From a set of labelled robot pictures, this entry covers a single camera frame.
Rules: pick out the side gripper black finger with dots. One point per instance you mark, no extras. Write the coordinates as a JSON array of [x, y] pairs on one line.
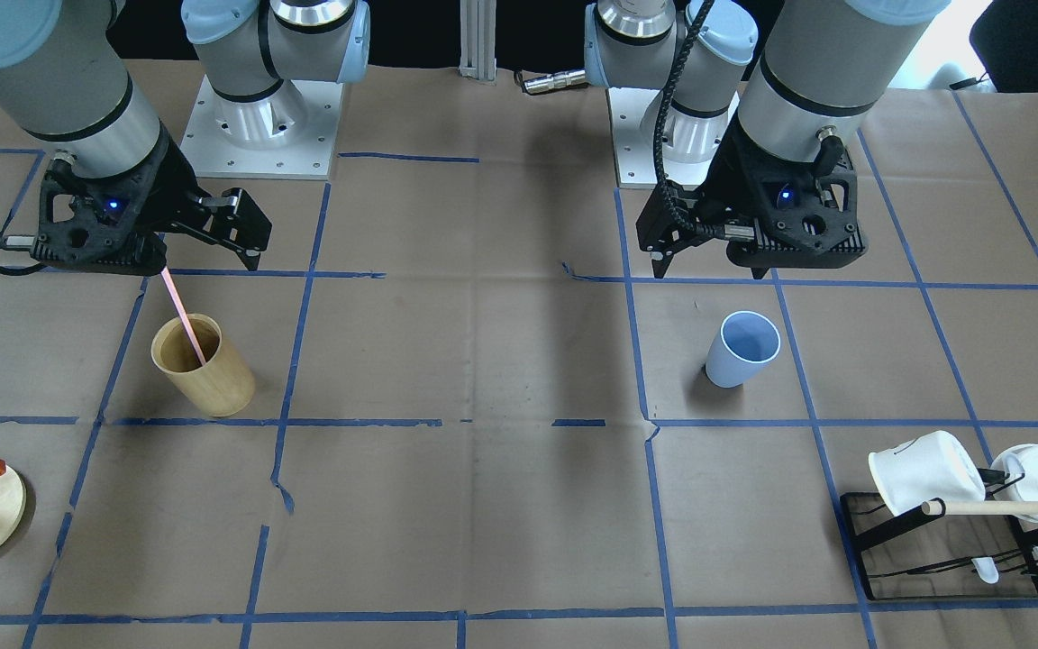
[[231, 220], [675, 219]]

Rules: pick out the silver flashlight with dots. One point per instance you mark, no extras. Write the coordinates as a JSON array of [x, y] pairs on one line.
[[561, 80]]

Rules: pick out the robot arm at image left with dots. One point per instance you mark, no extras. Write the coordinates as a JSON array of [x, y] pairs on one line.
[[63, 83]]

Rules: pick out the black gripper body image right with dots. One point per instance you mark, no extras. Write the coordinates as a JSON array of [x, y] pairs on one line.
[[728, 185]]

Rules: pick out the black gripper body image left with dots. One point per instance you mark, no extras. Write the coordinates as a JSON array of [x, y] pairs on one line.
[[169, 183]]

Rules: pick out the aluminium frame post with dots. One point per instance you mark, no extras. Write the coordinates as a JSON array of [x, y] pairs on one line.
[[478, 40]]

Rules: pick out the white mug on rack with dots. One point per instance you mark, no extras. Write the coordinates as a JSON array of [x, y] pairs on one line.
[[934, 465]]

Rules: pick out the wooden rack rod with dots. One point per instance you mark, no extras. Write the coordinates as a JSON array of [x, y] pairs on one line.
[[937, 507]]

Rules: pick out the light blue cup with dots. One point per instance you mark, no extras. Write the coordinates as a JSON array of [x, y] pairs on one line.
[[746, 341]]

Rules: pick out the wooden cylindrical holder cup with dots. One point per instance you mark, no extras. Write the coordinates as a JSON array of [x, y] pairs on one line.
[[221, 384]]

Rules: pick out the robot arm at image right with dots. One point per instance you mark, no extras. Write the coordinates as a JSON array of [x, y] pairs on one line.
[[821, 69]]

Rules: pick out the black wire drying rack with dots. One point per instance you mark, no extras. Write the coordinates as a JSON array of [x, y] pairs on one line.
[[915, 556]]

